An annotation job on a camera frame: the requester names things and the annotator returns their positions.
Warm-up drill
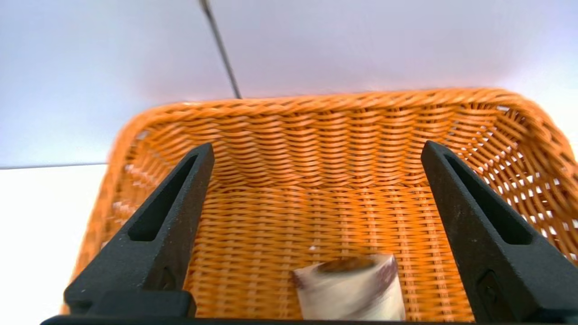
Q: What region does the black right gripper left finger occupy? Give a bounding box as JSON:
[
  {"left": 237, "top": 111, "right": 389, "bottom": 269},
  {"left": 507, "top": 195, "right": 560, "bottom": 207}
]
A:
[{"left": 64, "top": 143, "right": 215, "bottom": 319}]

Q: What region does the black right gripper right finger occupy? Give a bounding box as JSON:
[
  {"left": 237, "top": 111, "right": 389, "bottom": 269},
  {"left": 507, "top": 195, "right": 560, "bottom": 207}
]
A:
[{"left": 421, "top": 140, "right": 578, "bottom": 322}]

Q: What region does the chocolate blueberry cake slice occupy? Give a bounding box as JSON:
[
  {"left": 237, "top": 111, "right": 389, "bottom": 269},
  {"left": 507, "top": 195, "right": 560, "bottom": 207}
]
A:
[{"left": 291, "top": 254, "right": 406, "bottom": 321}]

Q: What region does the orange wicker basket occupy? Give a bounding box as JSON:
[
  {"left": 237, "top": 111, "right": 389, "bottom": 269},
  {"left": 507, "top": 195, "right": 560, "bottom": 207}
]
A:
[{"left": 61, "top": 87, "right": 578, "bottom": 322}]

